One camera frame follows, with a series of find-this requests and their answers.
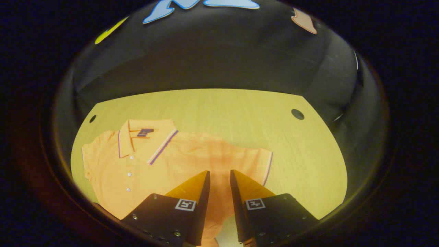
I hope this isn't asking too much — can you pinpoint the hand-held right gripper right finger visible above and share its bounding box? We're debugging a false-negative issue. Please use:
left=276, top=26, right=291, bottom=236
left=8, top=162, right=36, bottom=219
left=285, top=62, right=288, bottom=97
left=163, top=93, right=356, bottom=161
left=230, top=169, right=319, bottom=246

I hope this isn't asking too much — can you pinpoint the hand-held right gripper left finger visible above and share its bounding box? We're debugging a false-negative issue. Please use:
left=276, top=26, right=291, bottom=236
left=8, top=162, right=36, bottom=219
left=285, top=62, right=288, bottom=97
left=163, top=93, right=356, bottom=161
left=120, top=170, right=211, bottom=246

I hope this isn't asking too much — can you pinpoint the orange T-shirt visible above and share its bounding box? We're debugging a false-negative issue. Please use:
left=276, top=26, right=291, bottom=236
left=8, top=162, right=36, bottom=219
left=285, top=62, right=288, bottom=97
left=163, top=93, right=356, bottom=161
left=82, top=119, right=274, bottom=247

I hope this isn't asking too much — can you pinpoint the black backdrop cloth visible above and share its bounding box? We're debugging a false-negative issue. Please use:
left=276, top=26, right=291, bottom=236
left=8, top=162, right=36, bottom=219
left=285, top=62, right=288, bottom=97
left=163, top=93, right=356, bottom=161
left=53, top=0, right=390, bottom=210

